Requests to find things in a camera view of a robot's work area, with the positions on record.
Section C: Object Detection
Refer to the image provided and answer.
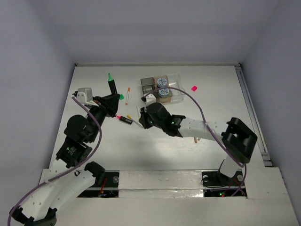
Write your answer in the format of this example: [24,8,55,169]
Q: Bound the black pink highlighter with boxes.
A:
[116,115,133,125]

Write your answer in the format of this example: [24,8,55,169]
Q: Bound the black green highlighter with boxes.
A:
[108,73,118,95]

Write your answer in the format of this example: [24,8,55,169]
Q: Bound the blue-lidded round jar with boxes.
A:
[156,77,168,88]
[158,88,170,98]

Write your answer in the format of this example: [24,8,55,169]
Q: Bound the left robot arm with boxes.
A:
[7,91,120,226]

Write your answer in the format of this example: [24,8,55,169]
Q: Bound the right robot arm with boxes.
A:
[139,103,257,185]

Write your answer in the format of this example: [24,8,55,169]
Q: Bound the orange-capped white marker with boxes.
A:
[125,87,131,105]

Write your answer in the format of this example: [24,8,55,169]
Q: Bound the long yellow-capped white marker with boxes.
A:
[135,105,140,119]

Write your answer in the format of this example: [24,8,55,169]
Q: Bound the short yellow-capped white marker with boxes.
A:
[127,115,143,129]

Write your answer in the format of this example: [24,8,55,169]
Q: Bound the smoky grey plastic bin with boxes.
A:
[141,77,158,98]

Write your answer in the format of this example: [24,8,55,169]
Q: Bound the clear plastic bin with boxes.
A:
[167,74,185,103]

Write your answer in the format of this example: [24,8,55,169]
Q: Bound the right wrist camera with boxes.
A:
[141,93,157,104]

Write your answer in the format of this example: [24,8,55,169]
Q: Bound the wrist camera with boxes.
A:
[141,93,157,104]
[72,88,97,106]

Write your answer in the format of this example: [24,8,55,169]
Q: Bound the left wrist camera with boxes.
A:
[72,88,97,106]

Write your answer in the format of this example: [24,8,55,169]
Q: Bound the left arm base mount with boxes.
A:
[77,170,119,198]

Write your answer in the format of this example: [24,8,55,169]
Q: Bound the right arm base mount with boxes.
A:
[200,170,247,197]

